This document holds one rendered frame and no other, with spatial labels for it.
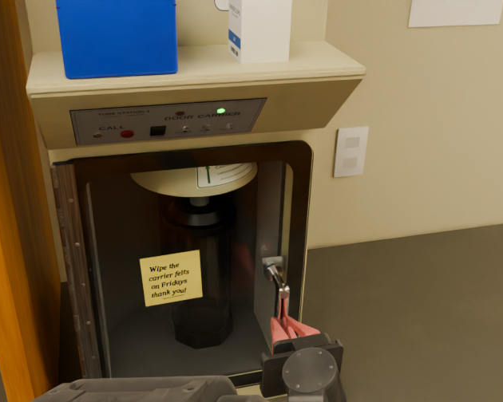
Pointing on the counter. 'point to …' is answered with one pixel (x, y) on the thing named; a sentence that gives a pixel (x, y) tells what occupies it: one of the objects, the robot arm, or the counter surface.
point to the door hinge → (66, 251)
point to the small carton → (259, 30)
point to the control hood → (202, 88)
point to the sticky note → (171, 277)
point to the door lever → (273, 273)
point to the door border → (77, 269)
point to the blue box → (117, 37)
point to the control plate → (243, 116)
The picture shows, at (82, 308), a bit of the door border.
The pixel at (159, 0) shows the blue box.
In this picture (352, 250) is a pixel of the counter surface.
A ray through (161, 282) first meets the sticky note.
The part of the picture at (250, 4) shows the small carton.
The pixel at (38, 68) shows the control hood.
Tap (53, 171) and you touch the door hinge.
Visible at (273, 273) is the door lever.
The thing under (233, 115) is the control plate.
